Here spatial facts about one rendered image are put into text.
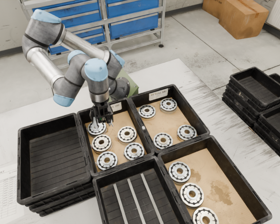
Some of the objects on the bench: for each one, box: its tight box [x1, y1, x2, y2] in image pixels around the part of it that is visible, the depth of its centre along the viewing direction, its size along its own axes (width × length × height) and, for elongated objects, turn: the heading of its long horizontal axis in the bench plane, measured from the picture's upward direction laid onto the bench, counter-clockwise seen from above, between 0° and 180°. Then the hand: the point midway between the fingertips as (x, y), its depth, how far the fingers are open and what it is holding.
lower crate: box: [29, 187, 96, 217], centre depth 107 cm, size 40×30×12 cm
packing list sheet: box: [0, 163, 24, 224], centre depth 104 cm, size 33×23×1 cm
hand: (102, 124), depth 95 cm, fingers open, 5 cm apart
